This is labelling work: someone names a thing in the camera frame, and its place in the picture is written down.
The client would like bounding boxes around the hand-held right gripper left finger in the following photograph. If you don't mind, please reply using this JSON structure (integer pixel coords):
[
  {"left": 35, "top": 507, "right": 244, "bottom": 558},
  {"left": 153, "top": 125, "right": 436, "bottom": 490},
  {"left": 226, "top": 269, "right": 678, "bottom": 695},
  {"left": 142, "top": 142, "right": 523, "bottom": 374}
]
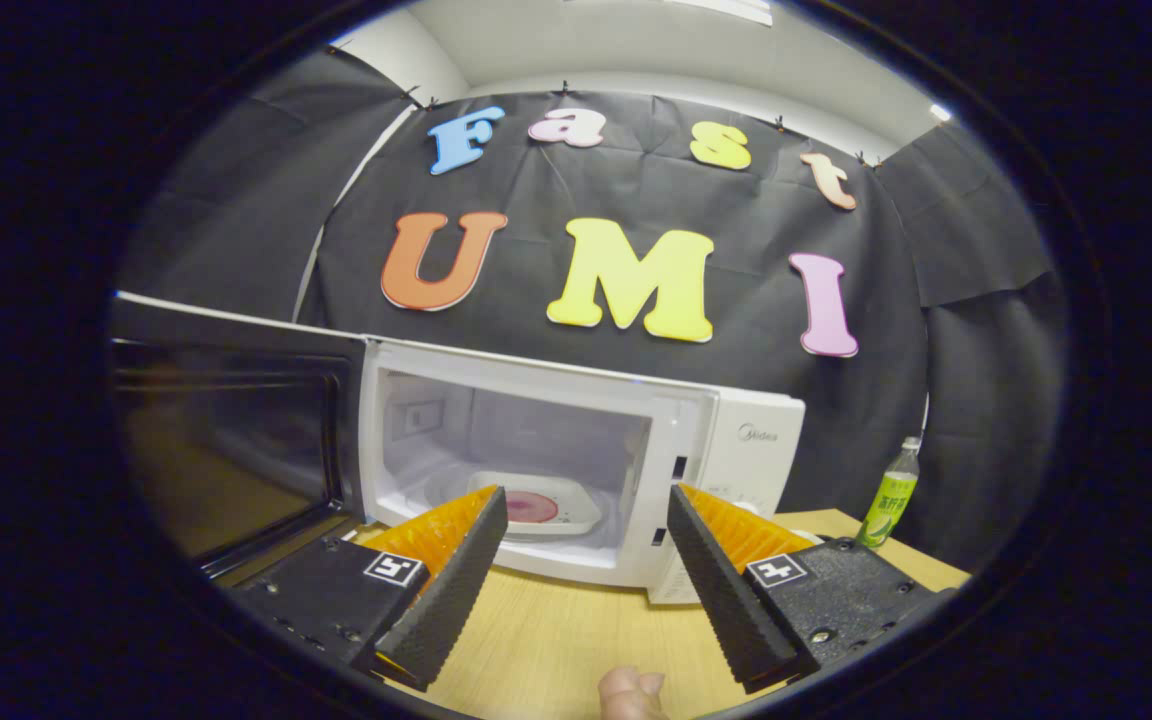
[{"left": 226, "top": 485, "right": 510, "bottom": 693}]

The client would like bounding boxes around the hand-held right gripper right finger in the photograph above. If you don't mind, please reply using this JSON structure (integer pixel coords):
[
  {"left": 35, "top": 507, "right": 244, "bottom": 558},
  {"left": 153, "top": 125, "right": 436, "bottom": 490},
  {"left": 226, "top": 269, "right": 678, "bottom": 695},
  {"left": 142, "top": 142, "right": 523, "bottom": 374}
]
[{"left": 666, "top": 483, "right": 942, "bottom": 696}]

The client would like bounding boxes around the pink round food slice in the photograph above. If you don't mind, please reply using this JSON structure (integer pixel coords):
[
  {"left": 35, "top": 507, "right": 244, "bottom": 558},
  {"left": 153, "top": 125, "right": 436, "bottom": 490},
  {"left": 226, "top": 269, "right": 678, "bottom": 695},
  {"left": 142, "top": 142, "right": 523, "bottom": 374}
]
[{"left": 504, "top": 490, "right": 560, "bottom": 525}]

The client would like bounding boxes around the white microwave oven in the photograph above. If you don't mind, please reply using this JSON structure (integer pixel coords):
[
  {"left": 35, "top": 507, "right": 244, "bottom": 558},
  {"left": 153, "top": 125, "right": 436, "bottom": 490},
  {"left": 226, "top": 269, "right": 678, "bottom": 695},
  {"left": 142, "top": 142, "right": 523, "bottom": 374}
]
[{"left": 108, "top": 290, "right": 807, "bottom": 606}]

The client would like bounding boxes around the white square food plate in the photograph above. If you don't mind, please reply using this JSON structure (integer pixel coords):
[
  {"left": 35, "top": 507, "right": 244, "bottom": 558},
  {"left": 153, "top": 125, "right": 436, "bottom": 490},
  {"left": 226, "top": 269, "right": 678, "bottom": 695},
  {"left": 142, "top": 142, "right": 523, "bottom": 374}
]
[{"left": 466, "top": 470, "right": 604, "bottom": 538}]

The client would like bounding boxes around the green label drink bottle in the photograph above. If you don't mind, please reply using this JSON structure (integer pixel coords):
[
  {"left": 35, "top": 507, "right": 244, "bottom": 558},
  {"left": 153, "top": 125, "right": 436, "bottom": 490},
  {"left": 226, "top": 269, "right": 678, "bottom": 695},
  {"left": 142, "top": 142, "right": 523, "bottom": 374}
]
[{"left": 856, "top": 437, "right": 922, "bottom": 549}]

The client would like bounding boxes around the long ceiling light panel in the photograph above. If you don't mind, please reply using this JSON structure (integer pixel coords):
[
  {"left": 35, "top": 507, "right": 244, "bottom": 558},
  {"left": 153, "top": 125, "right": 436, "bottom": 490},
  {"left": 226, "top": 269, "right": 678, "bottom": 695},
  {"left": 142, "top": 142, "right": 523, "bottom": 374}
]
[{"left": 664, "top": 0, "right": 773, "bottom": 27}]

